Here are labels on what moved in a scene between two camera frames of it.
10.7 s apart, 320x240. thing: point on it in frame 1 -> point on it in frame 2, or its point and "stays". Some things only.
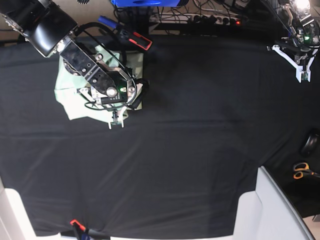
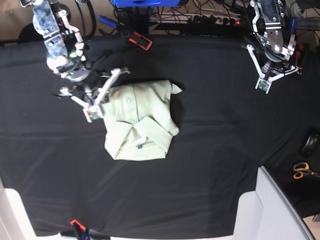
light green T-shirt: x=74 y=104 -> x=140 y=120
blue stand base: x=145 y=3 stays
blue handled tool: x=107 y=21 stays
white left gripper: x=117 y=115 -> x=93 y=112
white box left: x=15 y=223 stays
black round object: x=311 y=143 stays
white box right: x=267 y=213 stays
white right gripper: x=299 y=68 -> x=264 y=83
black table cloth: x=215 y=110 stays
